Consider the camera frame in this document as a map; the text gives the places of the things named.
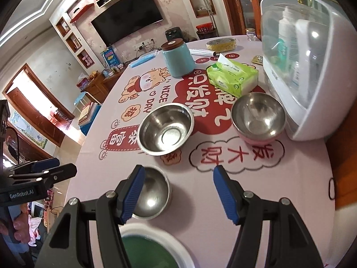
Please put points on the black heater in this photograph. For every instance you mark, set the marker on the black heater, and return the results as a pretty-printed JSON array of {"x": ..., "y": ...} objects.
[{"x": 174, "y": 33}]

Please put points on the round gold tin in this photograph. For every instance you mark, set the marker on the round gold tin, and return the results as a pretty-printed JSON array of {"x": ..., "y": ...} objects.
[{"x": 221, "y": 45}]

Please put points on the blue poster box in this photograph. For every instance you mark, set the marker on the blue poster box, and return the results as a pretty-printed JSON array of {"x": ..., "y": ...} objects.
[{"x": 110, "y": 57}]

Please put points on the plastic wrap roll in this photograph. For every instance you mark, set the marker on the plastic wrap roll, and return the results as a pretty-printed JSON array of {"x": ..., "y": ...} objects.
[{"x": 202, "y": 52}]

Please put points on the blue plastic stool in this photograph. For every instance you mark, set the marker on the blue plastic stool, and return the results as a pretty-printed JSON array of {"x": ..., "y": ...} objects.
[{"x": 85, "y": 128}]

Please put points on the white plate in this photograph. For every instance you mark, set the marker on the white plate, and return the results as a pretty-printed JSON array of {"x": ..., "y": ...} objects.
[{"x": 166, "y": 240}]

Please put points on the printed pink tablecloth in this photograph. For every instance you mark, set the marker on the printed pink tablecloth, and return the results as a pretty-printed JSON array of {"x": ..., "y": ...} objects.
[{"x": 299, "y": 171}]

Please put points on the blue face mask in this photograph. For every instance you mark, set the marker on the blue face mask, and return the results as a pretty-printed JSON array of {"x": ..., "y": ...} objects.
[{"x": 143, "y": 59}]

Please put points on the green plate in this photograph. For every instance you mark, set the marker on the green plate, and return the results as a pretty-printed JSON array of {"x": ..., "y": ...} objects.
[{"x": 145, "y": 253}]

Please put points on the left hand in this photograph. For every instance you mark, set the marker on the left hand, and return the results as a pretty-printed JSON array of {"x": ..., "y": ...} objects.
[{"x": 20, "y": 224}]

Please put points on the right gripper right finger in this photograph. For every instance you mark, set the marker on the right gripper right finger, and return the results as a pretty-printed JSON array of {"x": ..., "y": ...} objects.
[{"x": 290, "y": 242}]

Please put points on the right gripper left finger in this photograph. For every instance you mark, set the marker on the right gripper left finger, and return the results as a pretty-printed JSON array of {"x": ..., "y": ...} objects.
[{"x": 68, "y": 244}]

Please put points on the pink steel bowl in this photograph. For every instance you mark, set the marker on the pink steel bowl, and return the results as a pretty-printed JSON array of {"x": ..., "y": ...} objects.
[{"x": 258, "y": 117}]

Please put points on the teal canister with lid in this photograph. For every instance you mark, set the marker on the teal canister with lid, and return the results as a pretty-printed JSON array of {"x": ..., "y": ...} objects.
[{"x": 178, "y": 58}]

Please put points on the green tissue pack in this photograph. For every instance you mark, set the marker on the green tissue pack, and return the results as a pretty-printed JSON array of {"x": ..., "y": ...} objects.
[{"x": 232, "y": 77}]

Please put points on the wooden tv cabinet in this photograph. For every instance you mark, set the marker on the wooden tv cabinet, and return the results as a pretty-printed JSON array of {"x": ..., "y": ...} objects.
[{"x": 100, "y": 87}]

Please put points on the glass jar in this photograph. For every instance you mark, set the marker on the glass jar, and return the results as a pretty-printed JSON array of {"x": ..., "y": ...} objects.
[{"x": 251, "y": 34}]

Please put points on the stack of books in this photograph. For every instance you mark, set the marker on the stack of books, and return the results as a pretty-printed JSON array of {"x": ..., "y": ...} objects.
[{"x": 87, "y": 113}]

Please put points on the small steel bowl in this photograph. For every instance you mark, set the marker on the small steel bowl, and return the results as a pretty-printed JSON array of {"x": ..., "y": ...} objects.
[{"x": 155, "y": 195}]

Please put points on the black television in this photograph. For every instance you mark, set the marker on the black television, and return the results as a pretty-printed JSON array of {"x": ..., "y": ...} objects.
[{"x": 124, "y": 18}]

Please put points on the white cosmetics storage box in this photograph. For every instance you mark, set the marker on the white cosmetics storage box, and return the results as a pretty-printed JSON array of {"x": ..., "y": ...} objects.
[{"x": 309, "y": 57}]

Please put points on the large steel bowl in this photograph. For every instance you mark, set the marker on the large steel bowl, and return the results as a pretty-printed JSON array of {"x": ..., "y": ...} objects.
[{"x": 165, "y": 129}]

